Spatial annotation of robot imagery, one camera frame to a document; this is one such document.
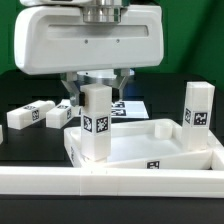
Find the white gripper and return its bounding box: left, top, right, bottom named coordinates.
left=14, top=5, right=164, bottom=107

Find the white desk top tray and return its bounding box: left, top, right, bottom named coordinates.
left=64, top=119, right=224, bottom=171

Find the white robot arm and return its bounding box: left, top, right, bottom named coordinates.
left=14, top=0, right=164, bottom=105

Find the white marker sheet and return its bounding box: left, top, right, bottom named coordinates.
left=60, top=98, right=150, bottom=120

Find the white L-shaped fence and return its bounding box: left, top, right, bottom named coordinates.
left=0, top=129, right=224, bottom=199

